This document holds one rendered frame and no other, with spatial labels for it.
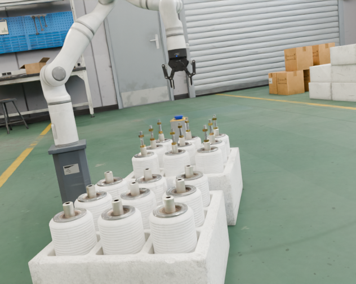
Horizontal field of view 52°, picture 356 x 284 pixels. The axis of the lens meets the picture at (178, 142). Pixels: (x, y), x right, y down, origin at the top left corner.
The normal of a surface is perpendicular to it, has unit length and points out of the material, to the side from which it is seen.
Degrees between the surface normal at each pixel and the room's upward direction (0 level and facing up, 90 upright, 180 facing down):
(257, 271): 0
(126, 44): 90
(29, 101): 90
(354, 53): 90
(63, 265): 90
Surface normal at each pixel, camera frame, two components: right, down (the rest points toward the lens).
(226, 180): -0.23, 0.22
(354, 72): -0.96, 0.18
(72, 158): 0.27, 0.18
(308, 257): -0.14, -0.97
